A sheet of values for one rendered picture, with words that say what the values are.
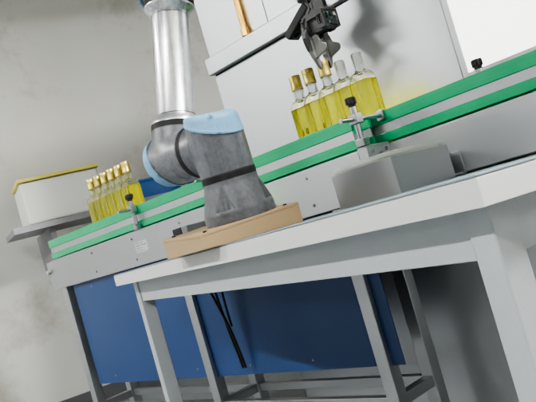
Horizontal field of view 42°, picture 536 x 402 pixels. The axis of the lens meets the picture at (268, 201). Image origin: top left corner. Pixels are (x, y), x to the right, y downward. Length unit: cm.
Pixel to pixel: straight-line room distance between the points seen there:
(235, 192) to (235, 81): 112
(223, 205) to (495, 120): 65
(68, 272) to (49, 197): 97
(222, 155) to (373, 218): 58
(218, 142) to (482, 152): 62
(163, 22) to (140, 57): 323
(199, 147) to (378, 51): 78
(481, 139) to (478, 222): 88
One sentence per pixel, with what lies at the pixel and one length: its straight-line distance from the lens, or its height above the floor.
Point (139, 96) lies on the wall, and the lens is 477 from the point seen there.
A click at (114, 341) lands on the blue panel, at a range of 290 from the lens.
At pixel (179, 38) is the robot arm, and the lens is 162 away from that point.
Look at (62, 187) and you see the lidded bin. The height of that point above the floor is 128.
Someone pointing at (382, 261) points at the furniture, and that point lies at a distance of 98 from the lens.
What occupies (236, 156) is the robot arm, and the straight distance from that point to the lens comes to 141.
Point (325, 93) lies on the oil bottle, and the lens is 197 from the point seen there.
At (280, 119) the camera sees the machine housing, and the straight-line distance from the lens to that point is 234.
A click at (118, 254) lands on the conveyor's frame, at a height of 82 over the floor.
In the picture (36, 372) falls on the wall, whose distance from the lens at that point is 443.
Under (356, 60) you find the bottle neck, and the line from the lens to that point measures 192.
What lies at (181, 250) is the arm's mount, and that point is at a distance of 145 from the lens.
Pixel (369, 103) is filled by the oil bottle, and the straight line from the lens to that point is 188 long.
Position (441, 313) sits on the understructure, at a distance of 210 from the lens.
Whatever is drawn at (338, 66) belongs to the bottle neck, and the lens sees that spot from 195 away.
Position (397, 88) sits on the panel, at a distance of 201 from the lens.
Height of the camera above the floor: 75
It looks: 2 degrees up
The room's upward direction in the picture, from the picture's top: 16 degrees counter-clockwise
